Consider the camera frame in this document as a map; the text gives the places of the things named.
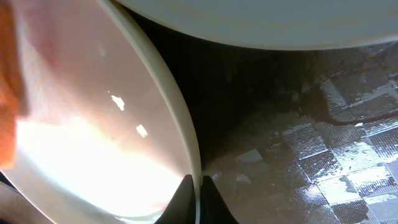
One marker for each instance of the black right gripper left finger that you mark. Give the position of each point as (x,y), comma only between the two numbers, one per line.
(182,207)

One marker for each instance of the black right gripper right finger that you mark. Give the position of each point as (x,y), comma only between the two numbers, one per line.
(213,209)

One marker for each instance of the white plate front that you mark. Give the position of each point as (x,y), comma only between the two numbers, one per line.
(103,133)

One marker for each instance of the white plate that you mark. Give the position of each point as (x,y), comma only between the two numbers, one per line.
(103,133)
(277,24)

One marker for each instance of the orange green scrub sponge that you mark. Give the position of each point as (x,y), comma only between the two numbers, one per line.
(12,88)

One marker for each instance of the large dark brown tray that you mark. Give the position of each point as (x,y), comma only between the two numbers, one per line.
(291,136)

